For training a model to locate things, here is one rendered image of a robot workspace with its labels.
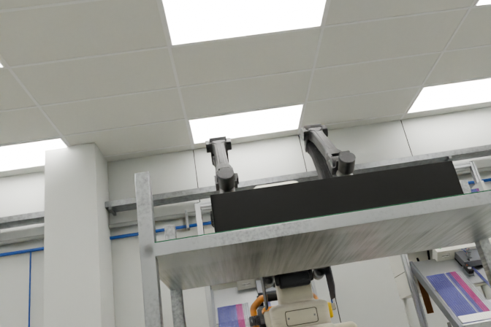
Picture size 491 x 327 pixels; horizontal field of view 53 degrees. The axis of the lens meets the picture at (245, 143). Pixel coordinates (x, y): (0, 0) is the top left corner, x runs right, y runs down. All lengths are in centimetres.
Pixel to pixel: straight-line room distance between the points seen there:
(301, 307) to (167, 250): 107
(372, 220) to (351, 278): 424
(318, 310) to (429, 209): 101
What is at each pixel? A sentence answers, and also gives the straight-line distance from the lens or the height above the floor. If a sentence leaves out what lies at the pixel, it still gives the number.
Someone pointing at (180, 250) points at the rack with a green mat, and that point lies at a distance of 99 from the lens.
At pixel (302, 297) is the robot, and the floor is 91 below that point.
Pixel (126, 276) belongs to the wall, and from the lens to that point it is 529.
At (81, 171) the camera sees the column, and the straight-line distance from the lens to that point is 516.
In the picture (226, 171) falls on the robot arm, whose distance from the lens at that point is 172.
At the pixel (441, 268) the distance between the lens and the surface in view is 386.
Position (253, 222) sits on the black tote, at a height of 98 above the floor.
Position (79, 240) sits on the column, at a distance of 494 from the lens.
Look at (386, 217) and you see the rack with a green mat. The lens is 104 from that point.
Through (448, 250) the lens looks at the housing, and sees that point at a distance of 393.
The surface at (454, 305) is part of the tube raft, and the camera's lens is 353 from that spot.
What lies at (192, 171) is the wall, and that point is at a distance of 549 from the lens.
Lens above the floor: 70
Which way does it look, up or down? 24 degrees up
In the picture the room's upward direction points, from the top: 10 degrees counter-clockwise
